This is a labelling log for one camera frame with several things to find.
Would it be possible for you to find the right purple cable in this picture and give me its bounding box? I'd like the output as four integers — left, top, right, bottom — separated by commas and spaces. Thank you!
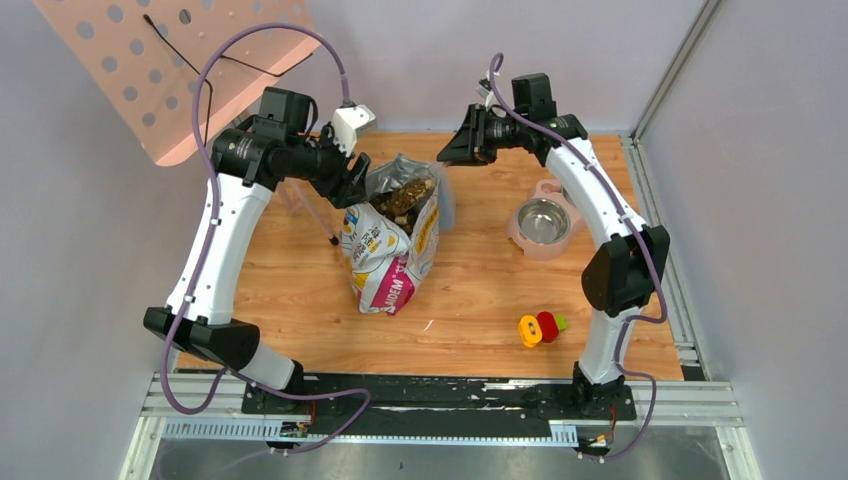
488, 52, 667, 463

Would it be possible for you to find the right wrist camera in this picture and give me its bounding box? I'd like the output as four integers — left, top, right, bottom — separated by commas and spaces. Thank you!
476, 78, 498, 110

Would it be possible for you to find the pet food bag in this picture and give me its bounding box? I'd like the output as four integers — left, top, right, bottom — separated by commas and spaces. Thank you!
340, 154, 440, 315

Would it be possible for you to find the clear plastic scoop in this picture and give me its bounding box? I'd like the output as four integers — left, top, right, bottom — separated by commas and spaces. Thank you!
369, 160, 447, 219

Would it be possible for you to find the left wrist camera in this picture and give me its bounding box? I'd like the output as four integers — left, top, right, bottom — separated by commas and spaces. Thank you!
330, 105, 377, 158

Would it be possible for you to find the translucent plastic container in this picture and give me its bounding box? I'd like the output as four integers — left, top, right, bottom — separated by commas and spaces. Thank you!
438, 171, 456, 232

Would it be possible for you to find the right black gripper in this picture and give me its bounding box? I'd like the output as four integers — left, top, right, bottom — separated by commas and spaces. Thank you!
440, 103, 529, 166

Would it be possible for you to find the pink double pet bowl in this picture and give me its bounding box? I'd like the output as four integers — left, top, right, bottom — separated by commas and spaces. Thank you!
506, 179, 586, 261

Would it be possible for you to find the colourful stacking toy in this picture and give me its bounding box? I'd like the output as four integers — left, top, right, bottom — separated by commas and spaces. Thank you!
517, 311, 568, 348

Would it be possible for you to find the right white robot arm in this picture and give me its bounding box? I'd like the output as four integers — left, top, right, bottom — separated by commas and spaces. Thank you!
437, 72, 670, 418

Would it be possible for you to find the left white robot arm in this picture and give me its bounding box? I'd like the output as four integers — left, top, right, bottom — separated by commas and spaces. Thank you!
143, 87, 376, 413

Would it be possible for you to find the pink music stand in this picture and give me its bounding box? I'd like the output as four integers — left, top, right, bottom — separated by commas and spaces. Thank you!
29, 0, 325, 246

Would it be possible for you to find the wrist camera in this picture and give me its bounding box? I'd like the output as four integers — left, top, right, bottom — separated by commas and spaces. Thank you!
476, 78, 498, 110
330, 105, 377, 158

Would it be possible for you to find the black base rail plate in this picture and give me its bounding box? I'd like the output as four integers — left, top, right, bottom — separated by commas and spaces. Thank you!
241, 373, 636, 438

